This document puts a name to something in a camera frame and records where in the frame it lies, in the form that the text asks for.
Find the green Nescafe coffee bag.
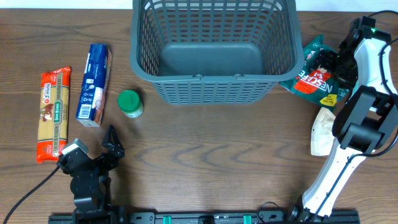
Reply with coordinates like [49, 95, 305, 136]
[280, 35, 349, 111]

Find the cream plastic food bag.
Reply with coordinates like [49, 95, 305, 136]
[310, 108, 335, 156]

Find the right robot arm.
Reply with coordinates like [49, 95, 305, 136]
[284, 15, 397, 223]

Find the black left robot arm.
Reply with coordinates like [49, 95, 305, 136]
[57, 125, 128, 223]

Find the blue tissue pack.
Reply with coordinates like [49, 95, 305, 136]
[76, 44, 113, 127]

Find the San Remo spaghetti packet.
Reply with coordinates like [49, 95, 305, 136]
[36, 67, 71, 164]

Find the green lid jar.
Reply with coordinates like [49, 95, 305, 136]
[118, 90, 144, 118]

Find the grey plastic basket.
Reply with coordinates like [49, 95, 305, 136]
[130, 0, 303, 105]

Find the black right cable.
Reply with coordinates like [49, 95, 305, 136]
[310, 10, 398, 218]

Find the black mounting rail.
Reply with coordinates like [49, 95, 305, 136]
[48, 210, 361, 224]

